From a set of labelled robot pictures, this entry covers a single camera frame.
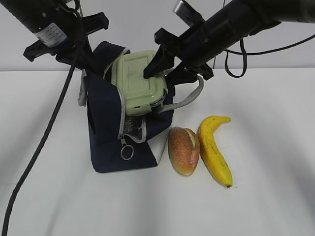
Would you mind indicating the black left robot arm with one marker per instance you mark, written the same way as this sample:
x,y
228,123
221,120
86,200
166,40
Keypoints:
x,y
38,14

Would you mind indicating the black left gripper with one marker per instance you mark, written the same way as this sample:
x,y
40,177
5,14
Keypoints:
x,y
57,42

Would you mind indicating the green lid glass container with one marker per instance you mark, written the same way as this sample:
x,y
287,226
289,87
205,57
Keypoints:
x,y
141,96

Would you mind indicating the yellow banana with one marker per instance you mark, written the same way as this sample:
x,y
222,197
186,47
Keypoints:
x,y
210,153

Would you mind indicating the navy blue lunch bag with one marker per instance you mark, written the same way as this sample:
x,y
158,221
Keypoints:
x,y
120,142

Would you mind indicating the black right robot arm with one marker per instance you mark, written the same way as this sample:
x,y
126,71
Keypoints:
x,y
258,15

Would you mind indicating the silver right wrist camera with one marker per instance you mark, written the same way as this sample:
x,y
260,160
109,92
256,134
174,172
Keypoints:
x,y
187,13

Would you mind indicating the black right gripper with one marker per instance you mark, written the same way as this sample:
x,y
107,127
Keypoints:
x,y
195,47

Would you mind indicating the sugared bread roll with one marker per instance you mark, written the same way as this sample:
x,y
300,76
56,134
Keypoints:
x,y
183,150

